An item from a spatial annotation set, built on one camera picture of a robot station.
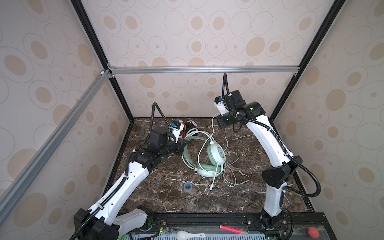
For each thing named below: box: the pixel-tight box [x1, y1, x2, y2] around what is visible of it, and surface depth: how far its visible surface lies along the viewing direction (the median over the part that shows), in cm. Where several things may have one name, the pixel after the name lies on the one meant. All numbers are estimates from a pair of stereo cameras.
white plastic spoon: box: [176, 230, 206, 240], surface depth 71 cm
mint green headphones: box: [181, 131, 226, 178], surface depth 62 cm
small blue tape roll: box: [183, 182, 193, 192], surface depth 87 cm
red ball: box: [307, 227, 320, 239], surface depth 70 cm
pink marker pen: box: [219, 225, 248, 236], surface depth 73 cm
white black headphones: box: [185, 120, 199, 138], surface depth 108 cm
